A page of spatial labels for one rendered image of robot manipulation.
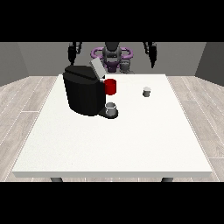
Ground red pod holder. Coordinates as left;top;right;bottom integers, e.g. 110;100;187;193
104;78;117;96

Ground pale grey machine lid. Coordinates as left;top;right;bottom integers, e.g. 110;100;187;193
89;57;106;81

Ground black coffee machine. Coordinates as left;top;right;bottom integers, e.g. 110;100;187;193
62;65;119;120

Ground small grey cup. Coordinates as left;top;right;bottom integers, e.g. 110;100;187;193
105;101;117;117

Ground grey robot trunk purple rings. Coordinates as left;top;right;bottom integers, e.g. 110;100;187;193
90;42;136;75

